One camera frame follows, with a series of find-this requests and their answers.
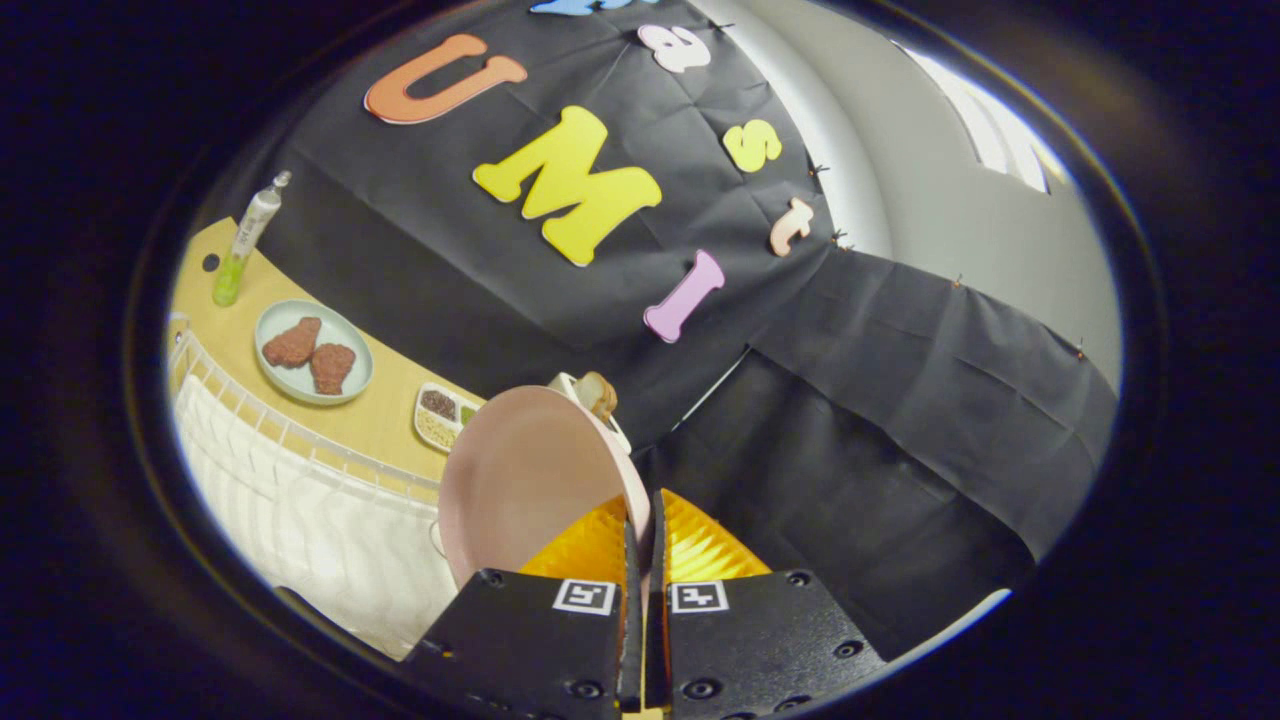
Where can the clear bottle with green liquid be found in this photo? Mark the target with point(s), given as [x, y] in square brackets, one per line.
[250, 235]

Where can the brown meat piece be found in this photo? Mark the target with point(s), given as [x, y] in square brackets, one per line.
[332, 368]
[292, 343]

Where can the small white divided dish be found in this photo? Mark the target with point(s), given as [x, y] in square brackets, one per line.
[438, 425]

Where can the brown bread slice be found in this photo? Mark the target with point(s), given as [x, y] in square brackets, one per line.
[598, 393]

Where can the pink plate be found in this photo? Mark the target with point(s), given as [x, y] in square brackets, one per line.
[520, 480]

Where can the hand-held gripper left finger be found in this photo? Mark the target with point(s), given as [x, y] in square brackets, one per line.
[530, 650]

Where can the white toaster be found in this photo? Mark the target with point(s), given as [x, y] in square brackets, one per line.
[563, 383]

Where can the black backdrop cloth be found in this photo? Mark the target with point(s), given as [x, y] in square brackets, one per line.
[850, 450]

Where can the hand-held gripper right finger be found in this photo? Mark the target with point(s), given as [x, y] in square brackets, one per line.
[760, 640]

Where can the pale green plate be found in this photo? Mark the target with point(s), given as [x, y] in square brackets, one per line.
[285, 385]

